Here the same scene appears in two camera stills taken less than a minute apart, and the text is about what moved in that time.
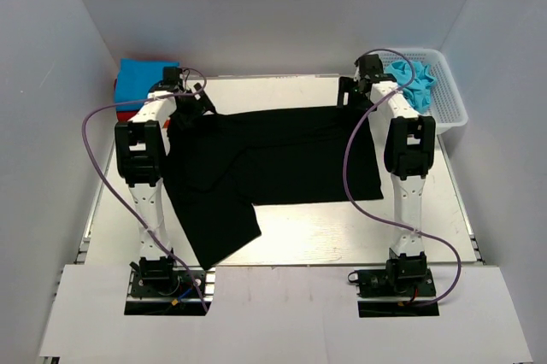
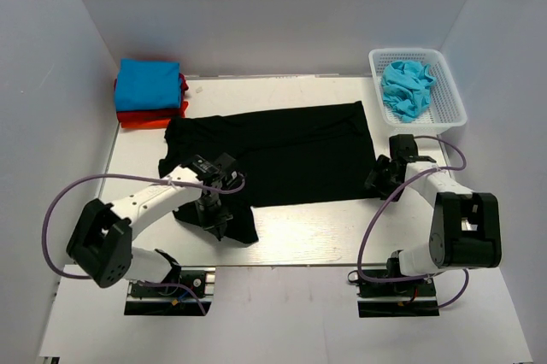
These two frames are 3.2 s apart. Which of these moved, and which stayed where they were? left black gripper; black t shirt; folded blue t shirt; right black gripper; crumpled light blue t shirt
Moved: left black gripper; right black gripper; black t shirt
Stayed: folded blue t shirt; crumpled light blue t shirt
